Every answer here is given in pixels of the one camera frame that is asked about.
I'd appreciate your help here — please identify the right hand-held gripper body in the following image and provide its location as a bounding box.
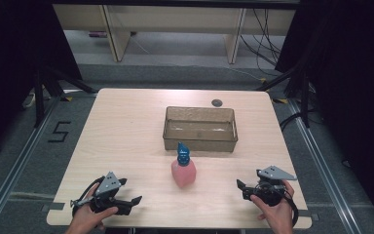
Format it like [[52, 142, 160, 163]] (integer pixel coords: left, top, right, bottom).
[[242, 165, 298, 208]]

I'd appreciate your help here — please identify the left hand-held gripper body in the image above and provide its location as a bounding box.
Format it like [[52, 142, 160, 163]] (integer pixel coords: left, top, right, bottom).
[[70, 171, 134, 216]]

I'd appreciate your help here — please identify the person's right hand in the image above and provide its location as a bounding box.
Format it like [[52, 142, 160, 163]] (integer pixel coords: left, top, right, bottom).
[[249, 179, 296, 234]]

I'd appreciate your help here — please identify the person's left hand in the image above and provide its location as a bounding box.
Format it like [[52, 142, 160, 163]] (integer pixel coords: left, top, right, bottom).
[[65, 182, 120, 234]]

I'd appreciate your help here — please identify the pink spray bottle blue nozzle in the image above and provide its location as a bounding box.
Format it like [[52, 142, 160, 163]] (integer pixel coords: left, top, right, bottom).
[[170, 141, 198, 189]]

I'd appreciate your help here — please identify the clear brown plastic box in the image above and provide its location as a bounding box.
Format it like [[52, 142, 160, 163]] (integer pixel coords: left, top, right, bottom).
[[162, 105, 240, 153]]

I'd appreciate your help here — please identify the black metal stand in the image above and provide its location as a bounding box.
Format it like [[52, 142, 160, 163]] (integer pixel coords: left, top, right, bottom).
[[33, 63, 97, 129], [255, 63, 312, 130]]

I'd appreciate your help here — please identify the black curtain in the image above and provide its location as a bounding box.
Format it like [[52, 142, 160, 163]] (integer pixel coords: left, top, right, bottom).
[[274, 0, 374, 228], [0, 0, 83, 164]]

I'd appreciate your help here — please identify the small pink object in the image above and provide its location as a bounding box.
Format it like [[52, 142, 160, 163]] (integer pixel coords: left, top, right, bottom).
[[88, 30, 109, 39]]

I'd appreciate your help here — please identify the beige wooden desk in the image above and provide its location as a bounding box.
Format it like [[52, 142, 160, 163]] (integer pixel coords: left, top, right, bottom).
[[52, 3, 302, 65]]

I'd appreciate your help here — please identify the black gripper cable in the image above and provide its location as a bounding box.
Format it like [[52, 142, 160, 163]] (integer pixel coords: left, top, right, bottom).
[[282, 189, 300, 228], [72, 175, 107, 215]]

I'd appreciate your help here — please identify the metal floor rail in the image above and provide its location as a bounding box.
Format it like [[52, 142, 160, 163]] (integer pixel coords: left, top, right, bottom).
[[0, 97, 63, 234], [286, 97, 359, 234]]

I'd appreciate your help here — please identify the white floor cable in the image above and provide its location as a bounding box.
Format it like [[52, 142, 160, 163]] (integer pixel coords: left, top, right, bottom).
[[225, 65, 265, 81]]

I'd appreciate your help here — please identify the thick white cable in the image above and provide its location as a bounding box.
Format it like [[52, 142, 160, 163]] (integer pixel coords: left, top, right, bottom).
[[21, 92, 37, 109]]

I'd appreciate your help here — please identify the bundle of black cables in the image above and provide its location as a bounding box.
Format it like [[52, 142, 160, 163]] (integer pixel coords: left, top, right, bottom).
[[239, 8, 282, 78]]

